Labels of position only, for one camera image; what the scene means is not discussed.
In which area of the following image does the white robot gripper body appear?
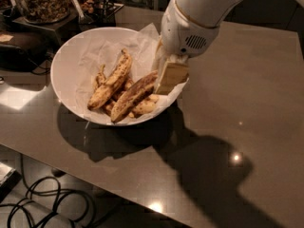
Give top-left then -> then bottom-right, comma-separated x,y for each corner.
161,0 -> 219,57

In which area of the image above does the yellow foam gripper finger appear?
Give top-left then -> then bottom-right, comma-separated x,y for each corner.
155,62 -> 189,95
152,39 -> 167,72

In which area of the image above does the spotted banana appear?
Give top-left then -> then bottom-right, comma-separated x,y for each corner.
110,70 -> 158,123
87,48 -> 132,110

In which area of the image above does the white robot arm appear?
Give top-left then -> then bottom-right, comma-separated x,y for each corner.
153,0 -> 243,95

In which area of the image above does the middle hidden banana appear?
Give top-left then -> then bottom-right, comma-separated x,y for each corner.
123,78 -> 134,90

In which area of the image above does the lower right banana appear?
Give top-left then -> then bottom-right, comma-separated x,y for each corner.
129,94 -> 159,118

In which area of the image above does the small banana at left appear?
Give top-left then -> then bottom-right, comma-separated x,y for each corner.
93,65 -> 106,90

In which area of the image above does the white bowl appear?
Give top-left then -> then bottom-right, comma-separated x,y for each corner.
49,27 -> 183,127

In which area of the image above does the black stand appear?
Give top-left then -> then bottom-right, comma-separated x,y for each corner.
12,4 -> 124,48

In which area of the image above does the white paper liner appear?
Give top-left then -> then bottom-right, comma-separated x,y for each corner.
73,24 -> 188,125

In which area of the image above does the glass jar of nuts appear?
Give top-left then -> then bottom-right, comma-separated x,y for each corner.
16,0 -> 69,24

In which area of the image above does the black device at left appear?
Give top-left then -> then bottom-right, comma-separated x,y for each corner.
0,31 -> 48,72

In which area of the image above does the grey box on floor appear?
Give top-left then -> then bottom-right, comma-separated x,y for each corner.
0,162 -> 22,202

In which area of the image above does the black cable on floor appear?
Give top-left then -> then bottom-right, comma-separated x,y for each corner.
0,154 -> 124,228

